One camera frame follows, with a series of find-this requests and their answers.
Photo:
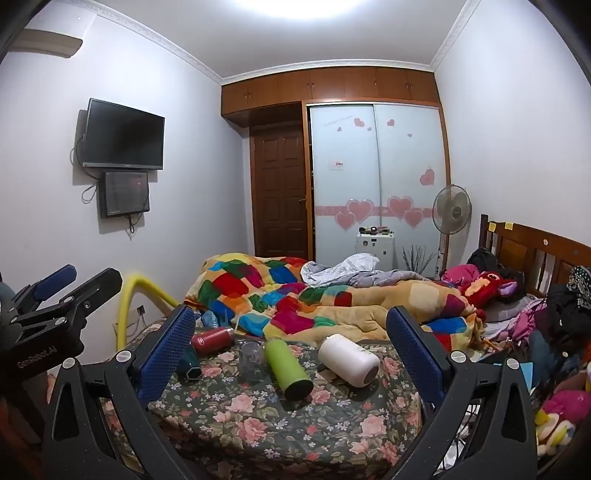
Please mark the pink cloth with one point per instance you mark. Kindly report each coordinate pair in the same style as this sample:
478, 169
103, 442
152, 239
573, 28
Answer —
457, 274

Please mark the small black wall monitor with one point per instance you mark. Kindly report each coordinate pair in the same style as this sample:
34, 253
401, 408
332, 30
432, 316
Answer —
124, 194

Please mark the green bottle cup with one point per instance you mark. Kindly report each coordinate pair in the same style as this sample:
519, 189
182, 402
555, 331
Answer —
286, 369

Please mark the pink yellow plush toy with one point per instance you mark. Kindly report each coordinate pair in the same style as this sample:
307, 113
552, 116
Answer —
561, 415

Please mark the brown wooden door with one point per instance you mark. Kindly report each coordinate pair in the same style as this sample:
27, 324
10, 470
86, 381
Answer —
279, 194

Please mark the grey pillow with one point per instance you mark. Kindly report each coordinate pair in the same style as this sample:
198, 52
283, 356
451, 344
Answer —
510, 311

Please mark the small white cabinet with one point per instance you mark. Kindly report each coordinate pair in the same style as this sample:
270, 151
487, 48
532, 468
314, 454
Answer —
375, 247

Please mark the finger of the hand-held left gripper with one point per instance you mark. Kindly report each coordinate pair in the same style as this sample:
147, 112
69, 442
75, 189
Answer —
53, 279
94, 288

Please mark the black bag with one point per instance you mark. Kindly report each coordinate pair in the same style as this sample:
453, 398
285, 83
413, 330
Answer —
485, 261

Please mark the wooden bed headboard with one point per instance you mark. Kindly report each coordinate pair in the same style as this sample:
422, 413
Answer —
531, 251

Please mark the colourful patchwork blanket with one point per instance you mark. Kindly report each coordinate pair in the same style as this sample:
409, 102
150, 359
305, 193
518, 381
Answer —
277, 295

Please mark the wall socket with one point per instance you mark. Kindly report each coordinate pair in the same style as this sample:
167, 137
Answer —
140, 311

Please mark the floral bed sheet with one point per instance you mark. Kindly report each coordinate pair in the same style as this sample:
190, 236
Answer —
277, 429

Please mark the black clothes pile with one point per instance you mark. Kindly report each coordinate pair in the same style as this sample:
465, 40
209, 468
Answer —
570, 304

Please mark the standing electric fan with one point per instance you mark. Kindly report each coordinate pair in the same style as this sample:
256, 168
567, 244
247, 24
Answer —
451, 207

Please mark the ceiling light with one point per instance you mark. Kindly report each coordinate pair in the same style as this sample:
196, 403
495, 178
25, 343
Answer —
309, 5

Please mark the white cup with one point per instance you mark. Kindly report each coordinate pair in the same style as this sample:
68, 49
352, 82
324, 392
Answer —
346, 360

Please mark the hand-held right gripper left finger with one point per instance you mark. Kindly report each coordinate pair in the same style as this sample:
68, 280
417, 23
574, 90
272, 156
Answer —
168, 353

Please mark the yellow foam tube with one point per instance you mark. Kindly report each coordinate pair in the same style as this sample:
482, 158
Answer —
138, 286

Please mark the red bottle cup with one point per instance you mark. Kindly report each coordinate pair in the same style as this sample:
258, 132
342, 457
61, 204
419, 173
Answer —
212, 340

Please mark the dried twig bundle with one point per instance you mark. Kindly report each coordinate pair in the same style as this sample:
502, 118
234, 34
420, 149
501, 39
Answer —
418, 261

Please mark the white air conditioner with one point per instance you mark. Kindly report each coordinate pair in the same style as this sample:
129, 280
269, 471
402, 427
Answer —
53, 44

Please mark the black wall television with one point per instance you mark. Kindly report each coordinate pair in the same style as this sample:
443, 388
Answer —
123, 134

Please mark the clear glass cup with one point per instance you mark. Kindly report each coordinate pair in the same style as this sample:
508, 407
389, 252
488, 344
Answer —
251, 364

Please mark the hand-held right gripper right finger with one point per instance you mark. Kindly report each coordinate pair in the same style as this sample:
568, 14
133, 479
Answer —
415, 357

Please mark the dark teal cup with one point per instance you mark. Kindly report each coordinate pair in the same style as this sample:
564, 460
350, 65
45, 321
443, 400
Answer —
190, 367

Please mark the wooden overhead cabinet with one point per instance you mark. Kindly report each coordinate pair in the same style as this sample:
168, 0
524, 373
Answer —
323, 85

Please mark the red plush toy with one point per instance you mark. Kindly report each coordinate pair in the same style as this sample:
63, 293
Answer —
485, 286

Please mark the frosted sliding wardrobe door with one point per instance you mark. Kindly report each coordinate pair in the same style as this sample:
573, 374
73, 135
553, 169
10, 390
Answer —
411, 157
344, 184

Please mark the small blue object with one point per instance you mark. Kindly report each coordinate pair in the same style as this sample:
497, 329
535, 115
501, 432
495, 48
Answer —
210, 319

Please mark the grey white crumpled sheet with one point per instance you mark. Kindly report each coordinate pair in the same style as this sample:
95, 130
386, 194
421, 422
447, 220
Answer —
346, 267

